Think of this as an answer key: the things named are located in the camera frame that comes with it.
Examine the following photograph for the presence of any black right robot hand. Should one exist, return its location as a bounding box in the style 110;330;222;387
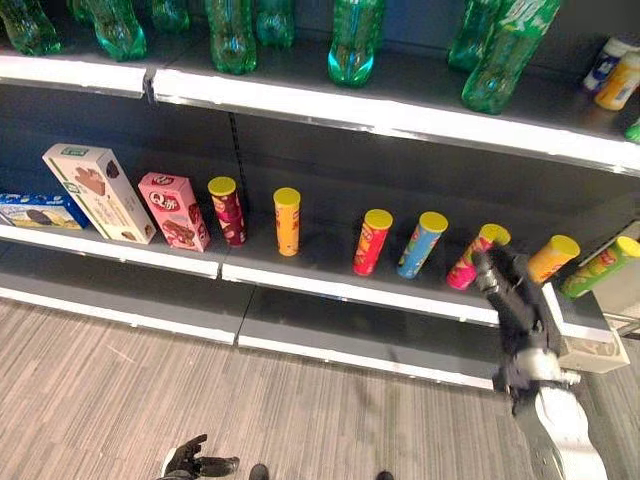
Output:
472;246;561;362

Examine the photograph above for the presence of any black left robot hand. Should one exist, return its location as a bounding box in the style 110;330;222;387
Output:
161;433;241;480

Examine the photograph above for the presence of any pink and green chips can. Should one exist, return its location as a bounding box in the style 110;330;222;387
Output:
445;223;513;292

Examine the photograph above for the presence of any yellow-orange chips can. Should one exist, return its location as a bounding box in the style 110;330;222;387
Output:
526;234;582;286

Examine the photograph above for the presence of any grey end shelf board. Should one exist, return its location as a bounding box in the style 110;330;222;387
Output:
541;281;632;375

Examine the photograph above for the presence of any blue chips can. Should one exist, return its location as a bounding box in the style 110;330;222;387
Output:
395;210;450;280

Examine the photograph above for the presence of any red chips can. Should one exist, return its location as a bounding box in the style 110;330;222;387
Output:
351;208;395;278

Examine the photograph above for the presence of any long grey low shelf board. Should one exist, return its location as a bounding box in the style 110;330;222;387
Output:
236;284;502;392

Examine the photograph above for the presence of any short grey low shelf board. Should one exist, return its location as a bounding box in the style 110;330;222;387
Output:
0;241;257;347

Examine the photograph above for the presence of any long grey middle shelf board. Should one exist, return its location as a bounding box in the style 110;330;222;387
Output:
220;199;502;327

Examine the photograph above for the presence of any short grey middle shelf board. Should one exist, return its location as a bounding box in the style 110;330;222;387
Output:
0;159;222;280

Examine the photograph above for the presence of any orange chips can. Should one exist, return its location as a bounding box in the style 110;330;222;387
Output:
272;186;302;258

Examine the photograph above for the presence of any yellow canister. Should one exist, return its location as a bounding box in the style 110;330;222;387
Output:
593;49;640;112

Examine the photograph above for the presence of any pink cake box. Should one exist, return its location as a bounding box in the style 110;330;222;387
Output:
137;171;212;253

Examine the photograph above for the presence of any long grey high shelf board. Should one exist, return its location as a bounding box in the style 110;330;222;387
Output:
151;24;640;177

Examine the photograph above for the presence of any maroon chips can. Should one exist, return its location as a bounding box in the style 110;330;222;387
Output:
206;175;248;248

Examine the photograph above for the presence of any white and blue canister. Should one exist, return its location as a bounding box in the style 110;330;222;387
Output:
581;35;640;95

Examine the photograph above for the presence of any white chocolate biscuit box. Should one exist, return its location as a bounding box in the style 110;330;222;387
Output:
41;142;158;246

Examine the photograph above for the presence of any blue cookie box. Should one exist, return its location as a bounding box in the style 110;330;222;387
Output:
0;192;91;232

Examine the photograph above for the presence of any short grey high shelf board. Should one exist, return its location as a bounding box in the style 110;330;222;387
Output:
0;29;152;100

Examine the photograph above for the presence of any slotted shelf upright post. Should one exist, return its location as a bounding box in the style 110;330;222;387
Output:
227;111;250;214

